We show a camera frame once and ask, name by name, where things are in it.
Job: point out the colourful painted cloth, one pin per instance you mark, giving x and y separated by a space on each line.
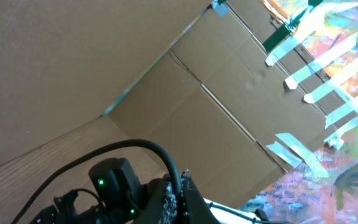
322 187

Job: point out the cardboard back panel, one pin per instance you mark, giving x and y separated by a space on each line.
61 63

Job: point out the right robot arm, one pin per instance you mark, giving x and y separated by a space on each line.
123 199

